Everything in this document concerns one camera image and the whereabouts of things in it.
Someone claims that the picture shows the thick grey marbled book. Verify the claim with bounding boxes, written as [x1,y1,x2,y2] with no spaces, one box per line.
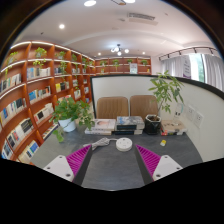
[115,115,146,131]

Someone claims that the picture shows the orange wooden bookshelf unit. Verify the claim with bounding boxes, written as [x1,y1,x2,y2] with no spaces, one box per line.
[0,40,153,164]

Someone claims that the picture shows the thin white book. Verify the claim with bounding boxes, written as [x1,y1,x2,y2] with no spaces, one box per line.
[84,128,113,136]

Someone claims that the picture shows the white poster on shelf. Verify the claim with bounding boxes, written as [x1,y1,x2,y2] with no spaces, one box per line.
[129,63,139,75]

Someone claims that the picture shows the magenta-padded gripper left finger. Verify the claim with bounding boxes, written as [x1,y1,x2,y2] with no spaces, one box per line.
[43,144,93,187]

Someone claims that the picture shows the round white power strip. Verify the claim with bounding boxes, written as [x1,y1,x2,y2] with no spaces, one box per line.
[115,137,134,153]

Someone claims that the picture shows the thick dark blue book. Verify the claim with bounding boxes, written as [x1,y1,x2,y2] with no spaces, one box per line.
[111,128,144,136]

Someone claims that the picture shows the ceiling chandelier lamp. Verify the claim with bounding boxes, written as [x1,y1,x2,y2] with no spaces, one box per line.
[110,43,130,57]

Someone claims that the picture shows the white window curtains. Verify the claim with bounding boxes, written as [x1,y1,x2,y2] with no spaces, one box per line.
[159,53,224,93]

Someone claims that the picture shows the leafy vine in white pot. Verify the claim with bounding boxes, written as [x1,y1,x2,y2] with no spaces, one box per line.
[49,95,96,144]

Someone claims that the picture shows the clear acrylic sign stand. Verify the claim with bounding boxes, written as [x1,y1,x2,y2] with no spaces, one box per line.
[173,102,185,122]

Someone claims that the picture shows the coiled white power cable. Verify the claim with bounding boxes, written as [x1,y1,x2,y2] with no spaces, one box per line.
[83,137,118,151]

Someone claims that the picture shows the ceiling air vent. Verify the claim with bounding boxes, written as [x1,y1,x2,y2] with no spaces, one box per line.
[126,12,158,26]

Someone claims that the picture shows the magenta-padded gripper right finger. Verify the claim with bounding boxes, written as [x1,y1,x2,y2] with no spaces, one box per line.
[134,144,184,186]

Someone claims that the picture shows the black track light rail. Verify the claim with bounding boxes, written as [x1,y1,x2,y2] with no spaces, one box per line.
[158,45,219,62]

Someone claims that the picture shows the tan padded chair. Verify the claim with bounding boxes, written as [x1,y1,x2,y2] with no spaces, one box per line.
[95,96,130,120]
[129,94,160,122]

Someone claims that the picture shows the small tree in black pot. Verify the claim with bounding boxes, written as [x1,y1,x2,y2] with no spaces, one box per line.
[143,69,185,136]

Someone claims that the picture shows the white book with face cover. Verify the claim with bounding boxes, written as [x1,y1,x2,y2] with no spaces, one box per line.
[91,118,117,132]

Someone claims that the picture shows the white wall socket panel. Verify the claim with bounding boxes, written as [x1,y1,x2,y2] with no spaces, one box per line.
[193,110,205,129]
[185,104,196,122]

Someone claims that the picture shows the red and black book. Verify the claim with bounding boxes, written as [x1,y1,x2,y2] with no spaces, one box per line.
[160,129,184,137]

